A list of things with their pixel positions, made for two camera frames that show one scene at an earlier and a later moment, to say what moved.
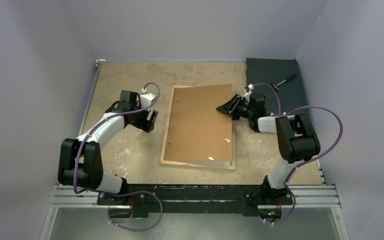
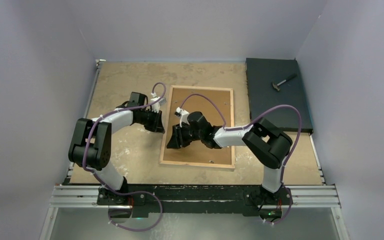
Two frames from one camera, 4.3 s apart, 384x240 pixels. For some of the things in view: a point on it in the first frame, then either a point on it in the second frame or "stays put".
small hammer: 276,85 stays put
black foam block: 291,94 stays put
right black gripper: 229,108 → 177,140
